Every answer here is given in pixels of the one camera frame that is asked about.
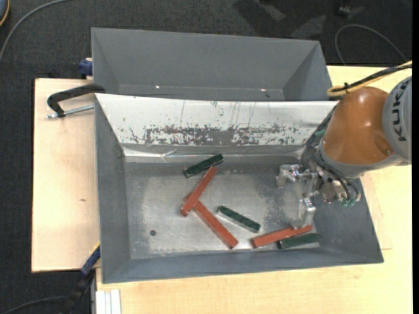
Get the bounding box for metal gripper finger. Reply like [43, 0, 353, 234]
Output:
[290, 198, 317, 230]
[276, 164, 302, 188]

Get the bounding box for red-brown flat block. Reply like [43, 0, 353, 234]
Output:
[192, 200, 240, 251]
[250, 224, 314, 249]
[179, 166, 219, 218]

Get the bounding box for grey metal bin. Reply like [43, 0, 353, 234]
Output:
[90, 27, 384, 284]

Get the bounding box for dark green flat block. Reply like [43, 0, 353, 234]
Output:
[216, 205, 262, 234]
[182, 153, 225, 179]
[276, 232, 321, 250]

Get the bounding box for pale wood board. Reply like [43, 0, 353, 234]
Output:
[31, 77, 393, 273]

